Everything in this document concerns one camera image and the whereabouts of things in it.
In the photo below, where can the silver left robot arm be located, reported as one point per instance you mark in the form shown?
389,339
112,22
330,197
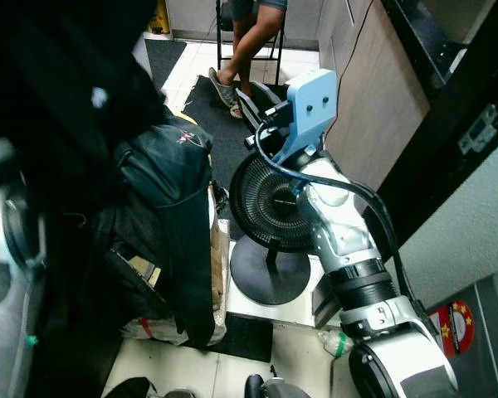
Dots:
4,240

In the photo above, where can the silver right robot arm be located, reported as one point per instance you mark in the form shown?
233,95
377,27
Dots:
349,240

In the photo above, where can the grey top-load washing machine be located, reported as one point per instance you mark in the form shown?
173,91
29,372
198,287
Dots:
490,348

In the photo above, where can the grey flip-flop sandal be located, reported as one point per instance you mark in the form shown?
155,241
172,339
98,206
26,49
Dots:
222,87

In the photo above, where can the large black floor mat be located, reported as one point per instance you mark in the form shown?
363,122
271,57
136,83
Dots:
207,133

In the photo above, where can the seated person bare legs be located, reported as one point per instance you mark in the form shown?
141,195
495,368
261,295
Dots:
253,41

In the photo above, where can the black metal chair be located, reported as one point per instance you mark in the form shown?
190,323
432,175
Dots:
218,41

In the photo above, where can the small black floor mat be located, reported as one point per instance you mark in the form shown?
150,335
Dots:
162,62

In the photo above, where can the brown wooden cabinet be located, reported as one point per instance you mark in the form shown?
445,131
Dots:
373,91

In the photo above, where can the yellow printed package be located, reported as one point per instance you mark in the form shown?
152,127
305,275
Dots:
159,16

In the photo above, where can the black jacket red logo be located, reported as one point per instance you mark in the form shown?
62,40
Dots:
174,207

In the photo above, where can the brown paper bag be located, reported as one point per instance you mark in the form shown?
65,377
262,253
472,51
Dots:
219,265

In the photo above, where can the silver door latch plate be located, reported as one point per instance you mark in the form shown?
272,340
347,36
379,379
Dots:
479,128

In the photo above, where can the clear bottle green cap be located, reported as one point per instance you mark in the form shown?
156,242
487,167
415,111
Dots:
339,342

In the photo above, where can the white sack red print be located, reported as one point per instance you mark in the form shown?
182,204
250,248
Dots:
162,332

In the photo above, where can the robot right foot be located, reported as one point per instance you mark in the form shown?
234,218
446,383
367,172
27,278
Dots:
278,388

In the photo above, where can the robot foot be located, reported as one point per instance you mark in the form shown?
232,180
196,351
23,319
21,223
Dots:
141,390
278,388

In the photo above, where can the red round star sticker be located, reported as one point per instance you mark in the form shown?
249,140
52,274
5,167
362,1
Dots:
456,327

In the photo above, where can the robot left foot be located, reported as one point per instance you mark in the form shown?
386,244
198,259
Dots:
141,390

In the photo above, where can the light blue right wrist camera mount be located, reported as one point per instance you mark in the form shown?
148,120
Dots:
311,104

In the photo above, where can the black door frame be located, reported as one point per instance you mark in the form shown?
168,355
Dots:
432,182

